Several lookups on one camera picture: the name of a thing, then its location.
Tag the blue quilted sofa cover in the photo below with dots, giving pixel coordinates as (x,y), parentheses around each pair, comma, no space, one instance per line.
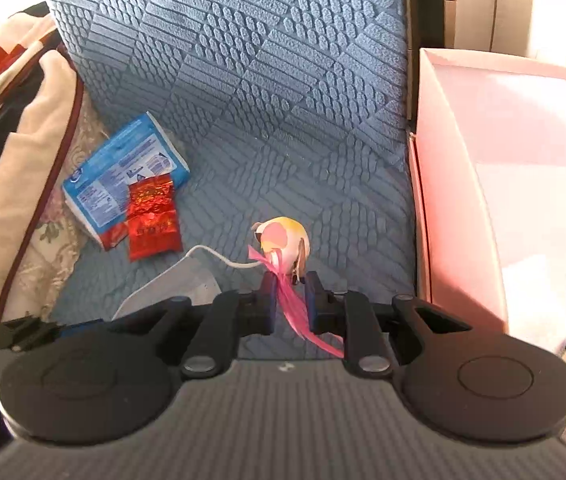
(263,85)

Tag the red snack packet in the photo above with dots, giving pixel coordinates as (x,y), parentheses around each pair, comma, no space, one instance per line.
(153,220)

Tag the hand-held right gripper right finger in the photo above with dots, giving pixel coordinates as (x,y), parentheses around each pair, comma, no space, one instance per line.
(314,307)

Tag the floral cream sheet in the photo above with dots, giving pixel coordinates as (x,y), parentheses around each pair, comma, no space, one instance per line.
(48,240)

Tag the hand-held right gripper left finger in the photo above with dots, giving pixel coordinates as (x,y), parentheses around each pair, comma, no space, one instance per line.
(268,307)

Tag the white face mask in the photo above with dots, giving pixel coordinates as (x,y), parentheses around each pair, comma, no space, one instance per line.
(173,285)

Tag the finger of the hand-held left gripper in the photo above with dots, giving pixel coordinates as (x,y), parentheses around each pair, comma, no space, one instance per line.
(23,332)

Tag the blue tissue packet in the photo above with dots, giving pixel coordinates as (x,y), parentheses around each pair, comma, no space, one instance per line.
(113,175)

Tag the pink shoe box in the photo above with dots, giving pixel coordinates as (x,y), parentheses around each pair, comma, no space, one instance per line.
(463,185)

